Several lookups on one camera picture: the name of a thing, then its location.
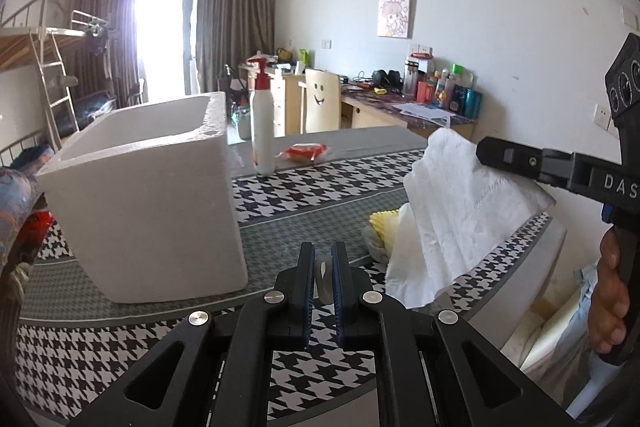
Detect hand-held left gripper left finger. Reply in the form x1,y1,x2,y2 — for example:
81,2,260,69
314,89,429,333
65,242,317,427

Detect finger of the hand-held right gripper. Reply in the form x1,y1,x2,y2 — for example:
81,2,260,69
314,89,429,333
475,136,577,191

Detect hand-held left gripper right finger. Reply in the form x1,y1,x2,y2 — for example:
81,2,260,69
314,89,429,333
330,241,577,427

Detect small white roll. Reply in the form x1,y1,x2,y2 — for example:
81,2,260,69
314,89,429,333
314,257,334,306

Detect white tissue paper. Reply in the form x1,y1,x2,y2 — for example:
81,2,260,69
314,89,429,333
402,127,558,296
385,203,457,311

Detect yellow foam net sleeve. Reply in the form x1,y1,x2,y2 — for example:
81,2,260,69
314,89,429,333
369,207,401,239

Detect white foam box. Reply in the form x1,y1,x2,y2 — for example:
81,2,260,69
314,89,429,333
35,91,250,306

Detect person's right hand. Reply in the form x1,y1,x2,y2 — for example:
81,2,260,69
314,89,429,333
587,227,632,356

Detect clear plastic wrapper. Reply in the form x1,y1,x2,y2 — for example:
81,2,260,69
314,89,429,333
362,222,398,264

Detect cluster of desk bottles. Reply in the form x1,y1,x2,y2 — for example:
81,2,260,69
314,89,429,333
402,54,484,118

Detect printed paper sheets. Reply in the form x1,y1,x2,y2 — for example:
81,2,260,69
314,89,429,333
392,102,454,124

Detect houndstooth grey tablecloth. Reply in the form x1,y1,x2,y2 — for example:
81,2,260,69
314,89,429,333
15,134,552,427

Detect wooden desk patterned top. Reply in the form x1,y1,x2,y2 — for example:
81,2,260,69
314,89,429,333
340,84,476,141

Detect red snack packet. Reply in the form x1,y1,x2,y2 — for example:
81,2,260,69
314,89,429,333
277,142,331,164

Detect black headphones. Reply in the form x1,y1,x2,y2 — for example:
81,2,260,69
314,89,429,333
370,70,404,88

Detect white pump bottle red top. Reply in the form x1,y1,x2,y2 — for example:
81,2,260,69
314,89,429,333
248,56,276,176

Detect person's light blue clothing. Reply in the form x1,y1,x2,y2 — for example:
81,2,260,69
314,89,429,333
540,257,617,419

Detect white plastic bucket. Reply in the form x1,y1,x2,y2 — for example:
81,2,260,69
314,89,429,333
235,107,254,141

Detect wooden smiley face chair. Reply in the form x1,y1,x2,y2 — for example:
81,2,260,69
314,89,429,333
299,68,344,134

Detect red plastic bag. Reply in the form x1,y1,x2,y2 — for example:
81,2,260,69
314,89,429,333
22,212,56,248

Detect dark blue plaid bedding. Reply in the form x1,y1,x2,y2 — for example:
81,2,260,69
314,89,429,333
75,92,119,128

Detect pale yellow cloth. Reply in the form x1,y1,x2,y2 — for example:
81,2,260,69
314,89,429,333
7,257,32,294

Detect wide brown curtain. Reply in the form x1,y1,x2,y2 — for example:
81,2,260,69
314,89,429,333
195,0,279,81

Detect blue orange plaid quilt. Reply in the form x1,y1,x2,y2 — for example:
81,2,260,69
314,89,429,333
0,164,42,254

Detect glass balcony door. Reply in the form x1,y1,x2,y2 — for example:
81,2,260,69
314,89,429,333
135,0,206,101

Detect metal bunk ladder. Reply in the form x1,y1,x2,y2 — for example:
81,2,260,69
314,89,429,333
31,27,81,149

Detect dark hanging clothes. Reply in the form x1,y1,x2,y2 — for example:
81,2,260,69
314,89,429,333
82,24,114,58

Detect narrow brown curtain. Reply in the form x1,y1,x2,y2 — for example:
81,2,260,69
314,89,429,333
67,0,141,99

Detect short metal bunk bed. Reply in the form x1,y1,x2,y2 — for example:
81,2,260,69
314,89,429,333
42,10,122,109

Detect long metal bunk bed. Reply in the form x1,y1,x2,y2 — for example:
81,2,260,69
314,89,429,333
0,0,68,170

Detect white double wall socket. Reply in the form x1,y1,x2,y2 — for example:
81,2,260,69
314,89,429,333
595,102,614,131

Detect pink cartoon wall picture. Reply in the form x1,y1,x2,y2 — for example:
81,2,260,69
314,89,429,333
377,0,416,39

